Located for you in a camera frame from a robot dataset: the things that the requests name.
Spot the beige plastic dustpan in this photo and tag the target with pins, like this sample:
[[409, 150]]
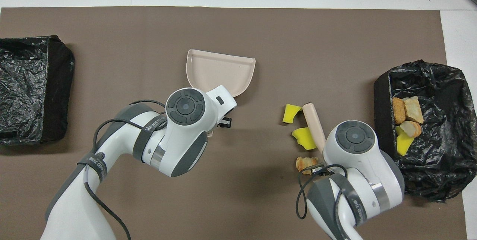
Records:
[[220, 72]]

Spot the beige hand brush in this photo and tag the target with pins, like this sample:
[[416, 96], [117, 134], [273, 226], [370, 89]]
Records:
[[313, 120]]

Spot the black bag lined bin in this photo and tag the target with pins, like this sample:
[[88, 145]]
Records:
[[439, 165], [37, 83]]

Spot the pale crumbly bread chunk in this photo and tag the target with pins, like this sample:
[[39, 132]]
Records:
[[411, 129]]

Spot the orange striped ridged piece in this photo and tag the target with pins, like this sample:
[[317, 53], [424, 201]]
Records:
[[302, 163]]

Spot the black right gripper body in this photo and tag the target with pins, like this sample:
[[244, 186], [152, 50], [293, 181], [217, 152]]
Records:
[[316, 169]]

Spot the yellow sponge with green pad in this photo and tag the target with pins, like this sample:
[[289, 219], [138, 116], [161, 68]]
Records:
[[404, 144]]

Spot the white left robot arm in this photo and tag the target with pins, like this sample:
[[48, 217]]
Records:
[[179, 139]]

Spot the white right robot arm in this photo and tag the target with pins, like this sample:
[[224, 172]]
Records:
[[357, 150]]

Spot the pale blocky bread chunk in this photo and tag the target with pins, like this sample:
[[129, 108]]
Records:
[[414, 110]]

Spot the small yellow sponge piece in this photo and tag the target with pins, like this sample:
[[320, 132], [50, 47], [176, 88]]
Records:
[[290, 113]]

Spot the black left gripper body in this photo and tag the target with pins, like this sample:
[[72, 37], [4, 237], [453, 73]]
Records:
[[224, 122]]

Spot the orange-brown bread roll piece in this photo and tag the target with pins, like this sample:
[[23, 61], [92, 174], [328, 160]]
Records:
[[398, 110]]

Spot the brown paper table mat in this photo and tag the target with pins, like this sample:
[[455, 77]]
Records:
[[261, 202]]

